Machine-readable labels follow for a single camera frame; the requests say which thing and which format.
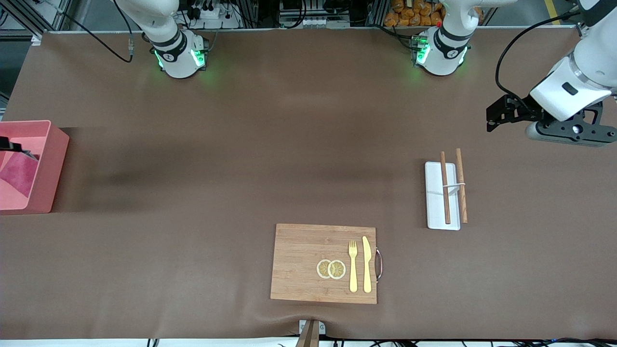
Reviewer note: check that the white rack base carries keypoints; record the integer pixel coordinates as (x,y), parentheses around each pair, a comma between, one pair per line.
(436,212)

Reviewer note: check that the orange bread rolls pile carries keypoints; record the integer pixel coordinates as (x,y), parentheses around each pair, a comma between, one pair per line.
(414,14)

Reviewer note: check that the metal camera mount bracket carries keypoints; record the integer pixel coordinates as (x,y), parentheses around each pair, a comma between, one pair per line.
(309,332)

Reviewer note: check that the aluminium frame strut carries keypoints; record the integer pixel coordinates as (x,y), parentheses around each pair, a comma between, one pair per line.
(24,19)

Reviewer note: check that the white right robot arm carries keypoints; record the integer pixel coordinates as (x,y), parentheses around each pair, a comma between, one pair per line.
(178,58)

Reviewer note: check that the pink plastic bin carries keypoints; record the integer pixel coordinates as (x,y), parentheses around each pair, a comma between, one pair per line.
(53,168)

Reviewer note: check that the yellow fork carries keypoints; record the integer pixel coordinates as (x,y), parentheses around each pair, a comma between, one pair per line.
(353,270)

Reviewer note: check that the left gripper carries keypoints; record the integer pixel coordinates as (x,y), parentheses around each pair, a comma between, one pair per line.
(524,110)

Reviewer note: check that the wooden cutting board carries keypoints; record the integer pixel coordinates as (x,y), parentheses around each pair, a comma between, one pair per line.
(299,262)

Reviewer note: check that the lemon slice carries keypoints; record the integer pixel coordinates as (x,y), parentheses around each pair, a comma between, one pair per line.
(322,269)
(337,269)

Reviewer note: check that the red cloth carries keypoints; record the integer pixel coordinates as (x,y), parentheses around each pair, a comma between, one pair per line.
(19,176)

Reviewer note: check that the yellow knife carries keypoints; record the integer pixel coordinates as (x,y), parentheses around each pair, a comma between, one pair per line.
(367,265)

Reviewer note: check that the brown wooden rod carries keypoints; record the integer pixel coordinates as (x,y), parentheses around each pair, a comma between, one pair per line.
(446,202)
(462,202)

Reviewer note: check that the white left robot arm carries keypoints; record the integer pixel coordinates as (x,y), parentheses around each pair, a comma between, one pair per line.
(443,58)

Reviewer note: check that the white power strip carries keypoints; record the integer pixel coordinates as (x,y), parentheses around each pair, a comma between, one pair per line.
(212,14)

